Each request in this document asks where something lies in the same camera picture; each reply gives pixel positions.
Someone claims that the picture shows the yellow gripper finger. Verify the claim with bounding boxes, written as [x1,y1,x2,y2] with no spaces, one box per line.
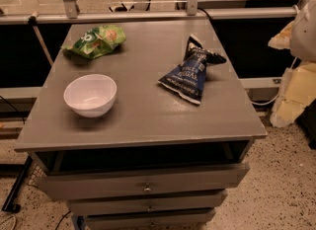
[270,62,316,127]
[268,21,294,49]

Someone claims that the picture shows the blue chip bag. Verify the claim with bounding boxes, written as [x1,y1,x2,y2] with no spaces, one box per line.
[158,35,226,105]

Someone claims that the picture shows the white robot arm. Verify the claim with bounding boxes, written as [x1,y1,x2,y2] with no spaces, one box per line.
[268,0,316,127]

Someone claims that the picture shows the green chip bag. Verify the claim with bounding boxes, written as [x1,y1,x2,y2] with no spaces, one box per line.
[62,25,126,59]

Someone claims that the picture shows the white bowl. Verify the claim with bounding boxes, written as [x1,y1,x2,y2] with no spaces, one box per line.
[63,74,118,117]

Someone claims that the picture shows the middle grey drawer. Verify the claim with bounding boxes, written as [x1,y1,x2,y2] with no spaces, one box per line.
[68,190,227,216]

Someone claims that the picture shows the grey drawer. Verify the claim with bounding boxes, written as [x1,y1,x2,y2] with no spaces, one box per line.
[85,208,215,230]
[36,163,249,200]
[68,190,227,216]

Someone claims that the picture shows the grey drawer cabinet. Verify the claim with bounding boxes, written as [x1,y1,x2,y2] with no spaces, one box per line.
[13,19,268,230]

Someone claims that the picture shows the bottom grey drawer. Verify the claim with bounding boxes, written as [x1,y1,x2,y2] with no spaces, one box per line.
[85,208,215,230]

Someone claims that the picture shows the top grey drawer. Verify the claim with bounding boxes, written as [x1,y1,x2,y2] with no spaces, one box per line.
[36,163,249,200]

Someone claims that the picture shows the black floor bar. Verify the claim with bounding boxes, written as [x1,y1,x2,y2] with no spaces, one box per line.
[1,156,33,213]

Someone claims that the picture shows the metal frame rail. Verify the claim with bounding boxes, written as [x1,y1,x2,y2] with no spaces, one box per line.
[0,6,299,26]

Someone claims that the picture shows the white cable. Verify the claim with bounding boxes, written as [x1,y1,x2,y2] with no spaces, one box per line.
[250,55,299,107]

